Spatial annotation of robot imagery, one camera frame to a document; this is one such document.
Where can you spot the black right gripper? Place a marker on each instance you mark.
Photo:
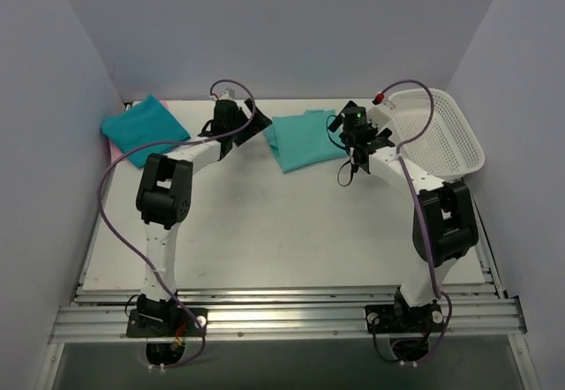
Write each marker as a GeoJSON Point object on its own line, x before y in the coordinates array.
{"type": "Point", "coordinates": [371, 146]}

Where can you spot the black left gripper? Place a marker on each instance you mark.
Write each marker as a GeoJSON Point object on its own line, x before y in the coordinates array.
{"type": "Point", "coordinates": [246, 126]}

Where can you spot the light green t shirt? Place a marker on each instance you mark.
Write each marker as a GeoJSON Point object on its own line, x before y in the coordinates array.
{"type": "Point", "coordinates": [302, 140]}

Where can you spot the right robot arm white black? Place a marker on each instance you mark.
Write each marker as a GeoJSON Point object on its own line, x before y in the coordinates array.
{"type": "Point", "coordinates": [443, 223]}

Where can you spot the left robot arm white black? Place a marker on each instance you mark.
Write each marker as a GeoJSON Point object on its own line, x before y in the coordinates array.
{"type": "Point", "coordinates": [165, 195]}

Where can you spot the folded teal t shirt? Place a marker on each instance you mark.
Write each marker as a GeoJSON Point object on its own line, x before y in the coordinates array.
{"type": "Point", "coordinates": [145, 122]}

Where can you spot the white perforated plastic basket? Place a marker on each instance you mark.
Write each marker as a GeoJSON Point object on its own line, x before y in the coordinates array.
{"type": "Point", "coordinates": [448, 149]}

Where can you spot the folded pink t shirt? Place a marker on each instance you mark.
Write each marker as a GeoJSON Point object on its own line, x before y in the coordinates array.
{"type": "Point", "coordinates": [114, 151]}

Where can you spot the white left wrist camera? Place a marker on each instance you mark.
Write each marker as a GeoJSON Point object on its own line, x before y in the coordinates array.
{"type": "Point", "coordinates": [227, 94]}

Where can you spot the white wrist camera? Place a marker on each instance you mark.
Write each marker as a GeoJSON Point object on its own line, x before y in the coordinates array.
{"type": "Point", "coordinates": [381, 112]}
{"type": "Point", "coordinates": [227, 94]}

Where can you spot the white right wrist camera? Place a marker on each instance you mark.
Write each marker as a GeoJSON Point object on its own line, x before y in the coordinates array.
{"type": "Point", "coordinates": [381, 112]}

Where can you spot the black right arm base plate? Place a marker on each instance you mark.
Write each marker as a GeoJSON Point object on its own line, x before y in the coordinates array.
{"type": "Point", "coordinates": [391, 319]}

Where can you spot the aluminium rail frame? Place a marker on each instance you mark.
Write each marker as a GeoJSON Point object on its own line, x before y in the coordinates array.
{"type": "Point", "coordinates": [298, 339]}

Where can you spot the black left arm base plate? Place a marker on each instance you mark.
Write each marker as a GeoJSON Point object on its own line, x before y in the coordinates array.
{"type": "Point", "coordinates": [179, 325]}

